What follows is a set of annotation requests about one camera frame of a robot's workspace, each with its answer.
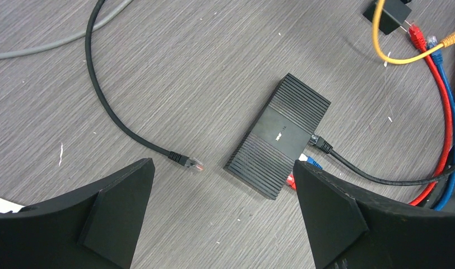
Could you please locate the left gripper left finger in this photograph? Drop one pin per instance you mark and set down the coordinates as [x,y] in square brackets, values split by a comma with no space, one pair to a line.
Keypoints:
[94,226]

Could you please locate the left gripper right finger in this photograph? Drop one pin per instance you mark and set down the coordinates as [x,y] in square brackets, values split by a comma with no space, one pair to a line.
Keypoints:
[351,227]

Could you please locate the black network switch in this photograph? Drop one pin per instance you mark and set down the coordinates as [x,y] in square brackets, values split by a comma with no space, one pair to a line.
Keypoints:
[265,156]

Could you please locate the green white chessboard mat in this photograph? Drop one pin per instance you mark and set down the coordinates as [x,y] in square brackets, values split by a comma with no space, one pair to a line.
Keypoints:
[8,206]

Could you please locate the black power adapter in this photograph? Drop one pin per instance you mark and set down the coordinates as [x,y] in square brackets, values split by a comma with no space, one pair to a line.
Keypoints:
[394,15]

